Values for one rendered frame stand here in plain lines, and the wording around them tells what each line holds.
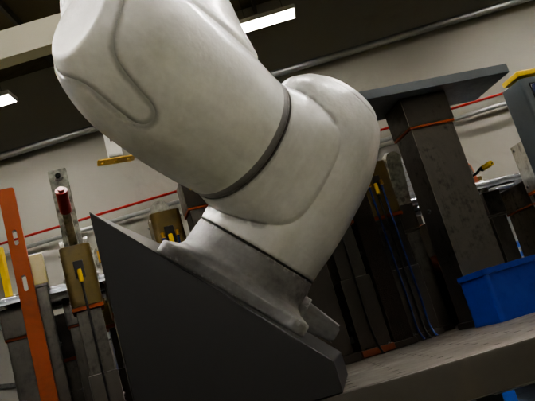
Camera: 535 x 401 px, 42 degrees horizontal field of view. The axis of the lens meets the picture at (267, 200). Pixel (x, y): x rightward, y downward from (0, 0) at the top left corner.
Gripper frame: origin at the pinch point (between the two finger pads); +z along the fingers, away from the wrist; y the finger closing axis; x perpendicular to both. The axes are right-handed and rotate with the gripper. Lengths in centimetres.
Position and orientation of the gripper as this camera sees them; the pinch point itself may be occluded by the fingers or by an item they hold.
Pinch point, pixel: (112, 143)
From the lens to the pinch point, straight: 161.9
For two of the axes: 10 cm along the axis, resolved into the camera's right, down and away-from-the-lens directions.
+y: -2.6, 2.7, 9.3
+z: 2.6, 9.4, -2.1
